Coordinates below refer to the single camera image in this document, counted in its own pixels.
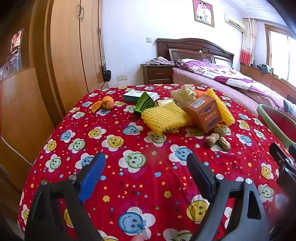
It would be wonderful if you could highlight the window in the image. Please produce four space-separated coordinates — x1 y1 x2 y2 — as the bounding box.
266 23 296 81

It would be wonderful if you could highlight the green mosquito coil box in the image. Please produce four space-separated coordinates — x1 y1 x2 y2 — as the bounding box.
134 91 159 114

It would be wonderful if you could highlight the bed with pink sheet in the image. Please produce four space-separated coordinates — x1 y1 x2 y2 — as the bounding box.
172 58 296 116

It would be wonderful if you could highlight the blue plaid cloth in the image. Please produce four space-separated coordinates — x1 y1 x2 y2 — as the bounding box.
283 98 296 112

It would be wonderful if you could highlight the light wooden side panel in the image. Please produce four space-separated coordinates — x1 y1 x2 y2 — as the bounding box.
0 67 58 186

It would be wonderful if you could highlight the black hanging pouch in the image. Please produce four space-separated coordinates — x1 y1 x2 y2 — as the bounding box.
102 67 112 82

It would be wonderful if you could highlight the dark wooden nightstand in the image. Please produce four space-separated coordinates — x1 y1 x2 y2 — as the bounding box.
141 64 175 85

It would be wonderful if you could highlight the framed wall photo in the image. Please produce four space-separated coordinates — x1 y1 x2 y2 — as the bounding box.
192 0 215 28

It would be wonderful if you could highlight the yellow foam fruit net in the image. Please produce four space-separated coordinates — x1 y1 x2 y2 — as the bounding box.
141 102 192 135
205 88 236 126

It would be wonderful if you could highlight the computer monitor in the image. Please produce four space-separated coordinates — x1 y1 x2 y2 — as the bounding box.
8 28 24 72

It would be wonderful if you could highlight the light wooden wardrobe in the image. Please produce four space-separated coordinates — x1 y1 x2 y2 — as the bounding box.
30 0 107 121

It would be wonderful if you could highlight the purple patterned quilt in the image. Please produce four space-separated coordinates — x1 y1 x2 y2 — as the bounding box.
177 58 296 109

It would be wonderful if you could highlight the red bin with green rim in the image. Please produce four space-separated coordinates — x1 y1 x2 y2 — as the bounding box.
257 104 296 151

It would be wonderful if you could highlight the dark clothes pile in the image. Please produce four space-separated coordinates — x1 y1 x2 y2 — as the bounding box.
256 63 274 74

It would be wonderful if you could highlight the pink folded cloth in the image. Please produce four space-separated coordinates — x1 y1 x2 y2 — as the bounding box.
141 56 175 66

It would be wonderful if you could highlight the white and red curtain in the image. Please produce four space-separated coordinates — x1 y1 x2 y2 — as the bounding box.
240 18 257 66

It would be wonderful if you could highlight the red smiley flower tablecloth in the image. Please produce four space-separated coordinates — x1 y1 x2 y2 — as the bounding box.
17 83 292 241

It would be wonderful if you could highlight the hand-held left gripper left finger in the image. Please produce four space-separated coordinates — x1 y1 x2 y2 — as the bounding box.
24 152 107 241

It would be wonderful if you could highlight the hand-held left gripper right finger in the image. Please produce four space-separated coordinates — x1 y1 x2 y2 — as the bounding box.
186 153 271 241

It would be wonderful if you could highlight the white and green flat box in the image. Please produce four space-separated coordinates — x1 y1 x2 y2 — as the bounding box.
122 91 159 102

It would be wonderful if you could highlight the dark wooden headboard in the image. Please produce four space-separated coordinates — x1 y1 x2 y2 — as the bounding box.
155 38 235 70

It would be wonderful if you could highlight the white paper ball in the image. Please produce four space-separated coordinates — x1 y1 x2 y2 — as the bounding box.
171 85 199 109

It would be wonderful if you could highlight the clear plastic wrapper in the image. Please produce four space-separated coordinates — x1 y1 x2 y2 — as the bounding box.
157 98 174 107

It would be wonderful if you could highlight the tangerine peel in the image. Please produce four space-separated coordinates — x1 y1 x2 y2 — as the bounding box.
92 96 115 113

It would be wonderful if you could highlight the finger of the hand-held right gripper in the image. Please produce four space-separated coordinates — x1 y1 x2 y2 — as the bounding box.
278 166 296 193
269 142 295 165

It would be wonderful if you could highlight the brown cardboard box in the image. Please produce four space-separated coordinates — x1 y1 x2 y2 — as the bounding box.
184 95 223 134

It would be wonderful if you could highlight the long wooden low cabinet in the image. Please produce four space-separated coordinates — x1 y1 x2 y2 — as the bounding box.
240 63 296 100

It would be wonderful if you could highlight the white air conditioner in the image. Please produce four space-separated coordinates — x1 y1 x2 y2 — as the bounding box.
224 13 245 30

